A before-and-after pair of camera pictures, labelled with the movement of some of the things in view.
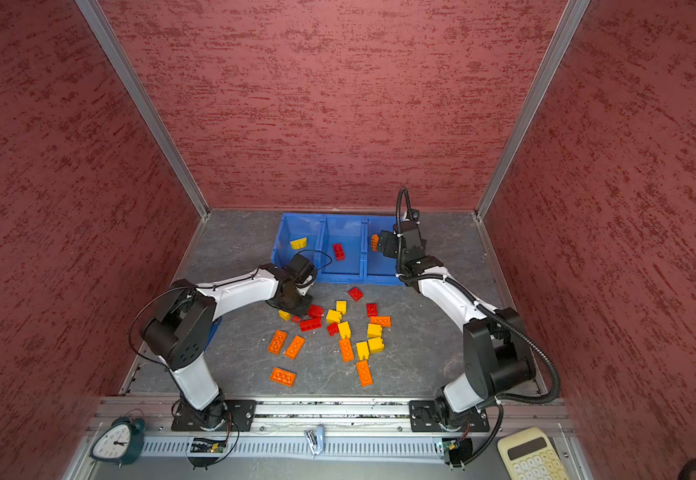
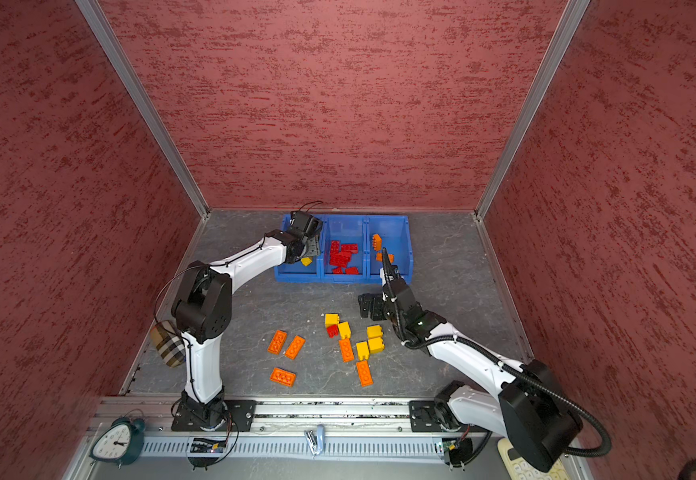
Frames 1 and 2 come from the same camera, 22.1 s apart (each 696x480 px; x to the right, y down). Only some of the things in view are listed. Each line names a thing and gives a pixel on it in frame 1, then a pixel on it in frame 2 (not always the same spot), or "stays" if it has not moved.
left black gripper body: x=296 y=304 -> x=312 y=247
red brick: x=339 y=252 stays
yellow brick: x=333 y=316 stays
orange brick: x=364 y=373 stays
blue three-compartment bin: x=339 y=245 stays
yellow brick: x=362 y=350 stays
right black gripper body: x=391 y=249 -> x=382 y=309
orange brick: x=277 y=342 stays
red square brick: x=315 y=311 -> x=340 y=259
